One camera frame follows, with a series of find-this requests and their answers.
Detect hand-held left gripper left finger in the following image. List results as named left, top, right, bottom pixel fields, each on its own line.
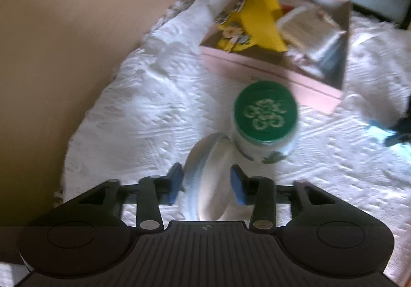
left=77, top=163, right=185, bottom=231

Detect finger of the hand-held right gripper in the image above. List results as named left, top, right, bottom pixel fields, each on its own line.
left=369, top=113, right=411, bottom=148

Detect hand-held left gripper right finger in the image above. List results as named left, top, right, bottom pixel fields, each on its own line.
left=229, top=165, right=334, bottom=231

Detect pink cardboard box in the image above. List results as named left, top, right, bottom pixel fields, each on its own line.
left=199, top=0, right=352, bottom=115

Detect yellow soft cloth item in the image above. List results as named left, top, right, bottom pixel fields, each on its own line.
left=216, top=0, right=288, bottom=52

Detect jar with green lid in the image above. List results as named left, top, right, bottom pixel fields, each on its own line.
left=232, top=81, right=300, bottom=165

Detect white textured blanket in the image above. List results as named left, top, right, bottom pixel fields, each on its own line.
left=54, top=0, right=411, bottom=279

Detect silver grey packet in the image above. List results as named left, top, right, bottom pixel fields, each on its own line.
left=305, top=30, right=349, bottom=82

